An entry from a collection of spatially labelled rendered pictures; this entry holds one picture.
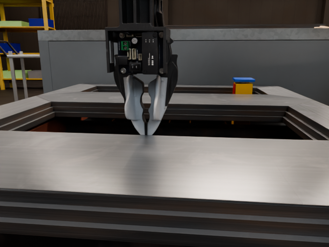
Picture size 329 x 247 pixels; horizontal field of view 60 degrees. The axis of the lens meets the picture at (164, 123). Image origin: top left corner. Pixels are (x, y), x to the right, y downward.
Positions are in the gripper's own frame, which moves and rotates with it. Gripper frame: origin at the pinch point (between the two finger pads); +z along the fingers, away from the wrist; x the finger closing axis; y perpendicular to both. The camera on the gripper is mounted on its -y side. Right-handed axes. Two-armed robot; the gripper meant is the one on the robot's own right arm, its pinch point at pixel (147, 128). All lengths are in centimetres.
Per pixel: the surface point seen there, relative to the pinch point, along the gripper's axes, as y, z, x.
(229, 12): -1074, -148, 126
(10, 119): -8.9, 1.6, -28.0
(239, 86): -49, 0, 20
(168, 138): 2.4, 0.8, 3.4
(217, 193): 18.0, 0.7, 9.1
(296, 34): -71, -17, 43
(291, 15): -1089, -133, 347
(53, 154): 10.3, 0.8, -9.5
